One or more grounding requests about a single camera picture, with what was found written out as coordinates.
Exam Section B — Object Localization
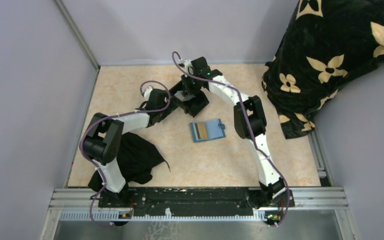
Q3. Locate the aluminium frame rail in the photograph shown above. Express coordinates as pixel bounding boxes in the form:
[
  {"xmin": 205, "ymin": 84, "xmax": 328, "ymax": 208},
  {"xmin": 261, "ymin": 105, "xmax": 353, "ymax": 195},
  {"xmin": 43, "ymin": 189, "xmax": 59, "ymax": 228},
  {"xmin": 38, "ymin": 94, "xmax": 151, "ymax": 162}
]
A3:
[{"xmin": 49, "ymin": 187, "xmax": 349, "ymax": 223}]

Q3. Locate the black floral blanket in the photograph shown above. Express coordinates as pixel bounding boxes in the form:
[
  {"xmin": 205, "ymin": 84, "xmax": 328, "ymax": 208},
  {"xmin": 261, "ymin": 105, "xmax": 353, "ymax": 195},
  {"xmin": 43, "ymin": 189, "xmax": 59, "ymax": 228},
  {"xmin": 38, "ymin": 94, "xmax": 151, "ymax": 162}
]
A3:
[{"xmin": 261, "ymin": 0, "xmax": 384, "ymax": 139}]

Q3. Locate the black card tray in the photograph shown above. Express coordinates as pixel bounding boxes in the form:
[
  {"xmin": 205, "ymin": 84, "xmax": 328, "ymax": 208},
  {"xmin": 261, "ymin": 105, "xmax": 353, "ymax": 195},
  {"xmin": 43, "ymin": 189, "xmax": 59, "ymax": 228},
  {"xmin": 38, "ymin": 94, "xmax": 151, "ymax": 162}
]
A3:
[{"xmin": 169, "ymin": 81, "xmax": 209, "ymax": 118}]

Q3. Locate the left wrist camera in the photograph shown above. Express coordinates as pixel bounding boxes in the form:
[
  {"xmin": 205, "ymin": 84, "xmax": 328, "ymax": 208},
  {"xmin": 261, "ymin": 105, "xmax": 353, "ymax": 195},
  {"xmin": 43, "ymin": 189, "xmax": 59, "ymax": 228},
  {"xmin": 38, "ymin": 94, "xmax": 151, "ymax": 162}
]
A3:
[{"xmin": 142, "ymin": 85, "xmax": 154, "ymax": 99}]

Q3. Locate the blue card holder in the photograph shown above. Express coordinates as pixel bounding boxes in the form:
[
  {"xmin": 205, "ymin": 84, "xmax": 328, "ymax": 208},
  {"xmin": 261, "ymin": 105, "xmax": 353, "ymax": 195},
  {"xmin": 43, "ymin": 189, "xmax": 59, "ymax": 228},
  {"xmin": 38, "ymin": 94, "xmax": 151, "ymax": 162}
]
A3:
[{"xmin": 189, "ymin": 118, "xmax": 226, "ymax": 143}]

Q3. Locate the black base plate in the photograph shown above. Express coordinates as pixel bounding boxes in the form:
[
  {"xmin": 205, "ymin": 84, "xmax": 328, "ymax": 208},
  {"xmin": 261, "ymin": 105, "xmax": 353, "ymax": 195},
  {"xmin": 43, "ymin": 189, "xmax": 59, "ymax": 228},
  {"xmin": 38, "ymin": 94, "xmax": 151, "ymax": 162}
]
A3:
[{"xmin": 97, "ymin": 187, "xmax": 295, "ymax": 217}]

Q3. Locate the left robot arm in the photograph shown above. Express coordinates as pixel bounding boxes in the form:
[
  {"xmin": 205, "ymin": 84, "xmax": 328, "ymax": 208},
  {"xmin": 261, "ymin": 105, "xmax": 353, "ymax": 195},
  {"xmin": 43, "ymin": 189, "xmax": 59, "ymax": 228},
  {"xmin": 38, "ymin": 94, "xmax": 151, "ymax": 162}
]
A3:
[{"xmin": 79, "ymin": 88, "xmax": 173, "ymax": 207}]

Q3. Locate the purple cable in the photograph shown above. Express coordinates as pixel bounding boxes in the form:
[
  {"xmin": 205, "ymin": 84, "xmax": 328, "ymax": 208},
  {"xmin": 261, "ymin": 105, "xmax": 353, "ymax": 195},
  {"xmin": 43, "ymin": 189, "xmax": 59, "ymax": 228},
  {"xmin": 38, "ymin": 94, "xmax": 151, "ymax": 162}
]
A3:
[
  {"xmin": 79, "ymin": 80, "xmax": 172, "ymax": 229},
  {"xmin": 171, "ymin": 50, "xmax": 294, "ymax": 228}
]

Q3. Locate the grey card stack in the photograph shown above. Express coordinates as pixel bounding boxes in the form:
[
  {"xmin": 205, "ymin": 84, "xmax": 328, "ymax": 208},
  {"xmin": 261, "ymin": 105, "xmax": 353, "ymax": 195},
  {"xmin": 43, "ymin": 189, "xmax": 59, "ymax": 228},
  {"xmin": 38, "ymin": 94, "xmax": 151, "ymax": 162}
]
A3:
[{"xmin": 174, "ymin": 90, "xmax": 195, "ymax": 102}]

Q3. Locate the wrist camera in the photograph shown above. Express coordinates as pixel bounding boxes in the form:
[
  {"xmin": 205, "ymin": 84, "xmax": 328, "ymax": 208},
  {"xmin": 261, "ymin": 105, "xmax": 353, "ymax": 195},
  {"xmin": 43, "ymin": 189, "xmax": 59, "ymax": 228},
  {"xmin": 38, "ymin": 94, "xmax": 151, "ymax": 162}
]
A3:
[
  {"xmin": 179, "ymin": 59, "xmax": 195, "ymax": 75},
  {"xmin": 142, "ymin": 85, "xmax": 154, "ymax": 99}
]

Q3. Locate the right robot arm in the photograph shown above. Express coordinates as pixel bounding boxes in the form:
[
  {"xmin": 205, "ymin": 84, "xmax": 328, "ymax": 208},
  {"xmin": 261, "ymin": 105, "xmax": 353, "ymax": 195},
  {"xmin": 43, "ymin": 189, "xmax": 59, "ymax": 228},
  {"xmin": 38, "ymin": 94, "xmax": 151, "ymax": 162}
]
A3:
[{"xmin": 174, "ymin": 57, "xmax": 291, "ymax": 206}]

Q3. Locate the black cloth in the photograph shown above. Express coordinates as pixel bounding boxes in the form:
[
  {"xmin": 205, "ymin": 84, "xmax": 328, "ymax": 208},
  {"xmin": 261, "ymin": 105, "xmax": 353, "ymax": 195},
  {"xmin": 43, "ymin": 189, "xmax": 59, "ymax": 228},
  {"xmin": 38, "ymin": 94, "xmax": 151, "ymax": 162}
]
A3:
[{"xmin": 79, "ymin": 130, "xmax": 166, "ymax": 193}]

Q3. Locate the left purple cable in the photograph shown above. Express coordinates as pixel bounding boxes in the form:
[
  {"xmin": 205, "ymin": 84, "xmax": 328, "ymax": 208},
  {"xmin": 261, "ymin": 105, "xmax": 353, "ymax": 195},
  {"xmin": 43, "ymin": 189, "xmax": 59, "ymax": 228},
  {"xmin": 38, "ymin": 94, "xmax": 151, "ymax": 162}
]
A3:
[{"xmin": 79, "ymin": 80, "xmax": 172, "ymax": 229}]

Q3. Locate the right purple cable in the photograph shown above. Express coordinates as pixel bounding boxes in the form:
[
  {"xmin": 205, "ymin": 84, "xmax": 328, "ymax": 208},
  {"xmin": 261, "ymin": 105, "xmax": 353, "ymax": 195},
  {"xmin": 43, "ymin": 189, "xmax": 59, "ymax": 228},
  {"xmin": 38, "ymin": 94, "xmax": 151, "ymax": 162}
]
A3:
[{"xmin": 171, "ymin": 50, "xmax": 294, "ymax": 228}]

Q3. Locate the yellow credit card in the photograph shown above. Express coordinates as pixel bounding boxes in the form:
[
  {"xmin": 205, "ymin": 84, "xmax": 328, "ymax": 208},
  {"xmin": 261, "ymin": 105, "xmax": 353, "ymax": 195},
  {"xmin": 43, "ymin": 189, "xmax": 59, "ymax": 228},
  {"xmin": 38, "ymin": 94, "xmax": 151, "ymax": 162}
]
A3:
[{"xmin": 194, "ymin": 122, "xmax": 209, "ymax": 140}]

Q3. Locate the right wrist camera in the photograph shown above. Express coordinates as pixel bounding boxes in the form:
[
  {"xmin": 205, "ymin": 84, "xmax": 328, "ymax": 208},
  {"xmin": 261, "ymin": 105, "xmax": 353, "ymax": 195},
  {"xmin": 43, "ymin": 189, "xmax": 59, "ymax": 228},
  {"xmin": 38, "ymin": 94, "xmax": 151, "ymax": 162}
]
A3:
[{"xmin": 179, "ymin": 59, "xmax": 195, "ymax": 75}]

